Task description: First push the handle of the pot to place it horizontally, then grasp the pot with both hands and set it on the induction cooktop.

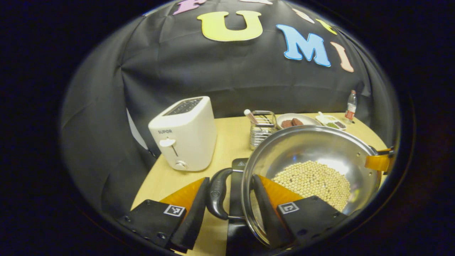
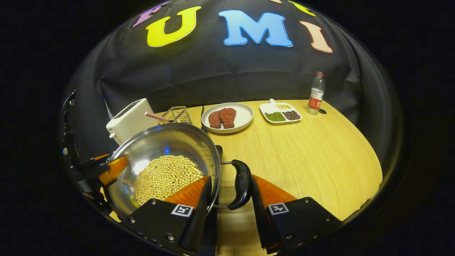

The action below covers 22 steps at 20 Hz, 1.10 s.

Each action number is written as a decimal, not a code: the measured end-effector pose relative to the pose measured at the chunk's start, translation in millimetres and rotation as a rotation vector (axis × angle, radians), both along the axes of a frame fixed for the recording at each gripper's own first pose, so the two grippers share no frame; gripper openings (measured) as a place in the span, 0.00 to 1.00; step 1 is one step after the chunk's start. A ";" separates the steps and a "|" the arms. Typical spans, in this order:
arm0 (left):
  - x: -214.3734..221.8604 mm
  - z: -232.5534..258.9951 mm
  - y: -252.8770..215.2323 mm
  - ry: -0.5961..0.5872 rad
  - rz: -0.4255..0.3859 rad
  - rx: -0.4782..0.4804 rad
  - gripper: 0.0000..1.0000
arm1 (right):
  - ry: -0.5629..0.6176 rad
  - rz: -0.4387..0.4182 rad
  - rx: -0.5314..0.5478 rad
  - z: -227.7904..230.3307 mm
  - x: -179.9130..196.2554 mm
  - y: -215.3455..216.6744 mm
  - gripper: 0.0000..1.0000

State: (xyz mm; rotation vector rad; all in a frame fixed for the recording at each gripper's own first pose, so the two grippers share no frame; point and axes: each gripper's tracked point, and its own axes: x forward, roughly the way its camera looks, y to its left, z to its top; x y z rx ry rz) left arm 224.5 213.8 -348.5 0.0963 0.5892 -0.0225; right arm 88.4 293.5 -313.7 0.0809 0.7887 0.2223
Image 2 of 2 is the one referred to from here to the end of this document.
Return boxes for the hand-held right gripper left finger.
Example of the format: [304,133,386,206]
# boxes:
[121,175,213,255]

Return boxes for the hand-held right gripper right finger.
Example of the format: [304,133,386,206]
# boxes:
[251,174,343,254]

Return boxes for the steel pot with black handle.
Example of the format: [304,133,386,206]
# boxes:
[106,122,253,221]

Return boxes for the white toaster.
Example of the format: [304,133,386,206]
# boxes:
[106,98,160,146]

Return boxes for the heap of soybeans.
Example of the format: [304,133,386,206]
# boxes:
[134,155,204,206]

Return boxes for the red checked straw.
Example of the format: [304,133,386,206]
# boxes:
[145,111,171,123]

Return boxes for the round white plate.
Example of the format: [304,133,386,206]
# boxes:
[201,102,255,134]

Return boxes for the large brown meat piece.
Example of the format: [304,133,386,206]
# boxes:
[219,107,237,129]

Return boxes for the small brown meat piece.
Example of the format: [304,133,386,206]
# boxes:
[208,110,223,129]

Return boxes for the white divided bean dish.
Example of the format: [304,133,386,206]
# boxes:
[259,98,303,124]

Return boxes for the clear bottle with red label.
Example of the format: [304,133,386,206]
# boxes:
[306,71,326,116]

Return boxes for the black backdrop cloth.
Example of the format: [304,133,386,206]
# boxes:
[64,0,398,167]

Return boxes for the metal wire basket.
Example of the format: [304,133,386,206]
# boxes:
[161,105,193,125]

